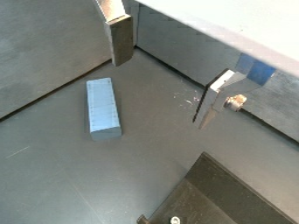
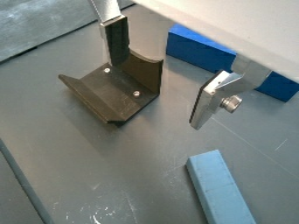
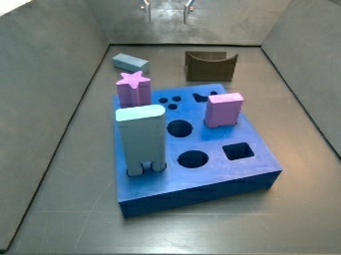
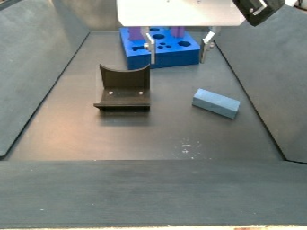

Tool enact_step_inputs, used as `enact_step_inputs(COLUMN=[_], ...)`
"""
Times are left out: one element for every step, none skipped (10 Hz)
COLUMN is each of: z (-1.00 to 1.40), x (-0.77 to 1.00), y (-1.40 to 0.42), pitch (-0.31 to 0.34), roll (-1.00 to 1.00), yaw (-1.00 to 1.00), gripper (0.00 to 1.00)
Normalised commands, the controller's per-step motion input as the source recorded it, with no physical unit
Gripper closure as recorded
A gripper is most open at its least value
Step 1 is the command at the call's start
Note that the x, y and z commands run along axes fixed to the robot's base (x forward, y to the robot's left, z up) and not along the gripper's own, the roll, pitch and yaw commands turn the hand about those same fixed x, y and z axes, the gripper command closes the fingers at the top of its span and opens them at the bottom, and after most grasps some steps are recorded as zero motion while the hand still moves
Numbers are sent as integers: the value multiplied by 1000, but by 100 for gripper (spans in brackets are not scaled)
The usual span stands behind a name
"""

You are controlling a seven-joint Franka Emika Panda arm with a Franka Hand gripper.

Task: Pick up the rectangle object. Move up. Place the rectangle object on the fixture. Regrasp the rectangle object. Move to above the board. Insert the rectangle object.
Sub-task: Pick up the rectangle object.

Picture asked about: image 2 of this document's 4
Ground blue shape-sorting board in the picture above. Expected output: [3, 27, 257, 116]
[166, 24, 299, 102]

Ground grey-blue rectangular block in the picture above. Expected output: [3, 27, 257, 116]
[186, 150, 257, 224]

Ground black curved fixture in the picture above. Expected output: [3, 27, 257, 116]
[59, 52, 165, 126]

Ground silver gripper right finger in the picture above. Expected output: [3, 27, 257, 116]
[190, 55, 273, 130]

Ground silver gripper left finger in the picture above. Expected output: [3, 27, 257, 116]
[89, 0, 130, 67]

